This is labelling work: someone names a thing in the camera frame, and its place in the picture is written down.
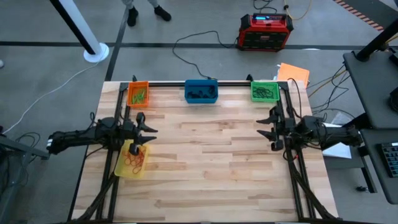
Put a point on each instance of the person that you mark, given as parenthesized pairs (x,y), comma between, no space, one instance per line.
(132,15)

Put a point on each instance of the orange plastic basket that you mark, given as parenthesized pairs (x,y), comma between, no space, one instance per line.
(130,104)

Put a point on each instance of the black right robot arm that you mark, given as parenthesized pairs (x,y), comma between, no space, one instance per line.
(329,133)

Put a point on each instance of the green rubber band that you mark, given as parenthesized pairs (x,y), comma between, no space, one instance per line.
(143,100)
(133,99)
(142,93)
(136,95)

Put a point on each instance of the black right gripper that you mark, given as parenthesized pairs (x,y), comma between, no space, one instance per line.
(286,129)

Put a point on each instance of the thin black rubber band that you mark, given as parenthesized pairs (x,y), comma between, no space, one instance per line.
(256,93)
(269,91)

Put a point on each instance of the backlit keyboard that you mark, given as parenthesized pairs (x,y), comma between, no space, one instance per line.
(390,158)

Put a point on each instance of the green plastic basket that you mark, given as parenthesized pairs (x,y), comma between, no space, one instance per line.
(277,93)

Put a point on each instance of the black round desk object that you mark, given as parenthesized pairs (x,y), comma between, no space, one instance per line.
(394,102)

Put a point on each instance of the orange paper sheet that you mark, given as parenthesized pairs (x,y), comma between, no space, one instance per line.
(295,74)

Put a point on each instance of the small black floor object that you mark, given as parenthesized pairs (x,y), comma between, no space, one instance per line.
(361,188)

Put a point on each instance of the grey metal stand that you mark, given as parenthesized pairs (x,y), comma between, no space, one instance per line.
(12,174)

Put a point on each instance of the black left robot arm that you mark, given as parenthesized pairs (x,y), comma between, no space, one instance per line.
(81,135)

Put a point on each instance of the red black power station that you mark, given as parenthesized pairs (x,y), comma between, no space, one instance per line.
(264,34)

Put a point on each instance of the black metal beam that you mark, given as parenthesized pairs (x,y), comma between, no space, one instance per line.
(376,40)

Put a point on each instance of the thin red rubber band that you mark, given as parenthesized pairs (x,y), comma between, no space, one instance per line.
(136,169)
(142,155)
(125,155)

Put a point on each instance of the blue plastic bin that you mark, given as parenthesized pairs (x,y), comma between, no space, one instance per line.
(189,85)

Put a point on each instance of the white pole with round base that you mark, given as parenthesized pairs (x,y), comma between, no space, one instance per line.
(96,54)

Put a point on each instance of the white paper sheet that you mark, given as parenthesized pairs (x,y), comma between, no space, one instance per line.
(339,151)

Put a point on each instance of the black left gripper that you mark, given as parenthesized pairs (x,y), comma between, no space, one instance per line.
(129,132)

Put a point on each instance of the yellow plastic basket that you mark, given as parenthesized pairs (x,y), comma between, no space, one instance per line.
(119,169)

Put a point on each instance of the black desk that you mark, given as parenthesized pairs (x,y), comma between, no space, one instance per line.
(373,87)

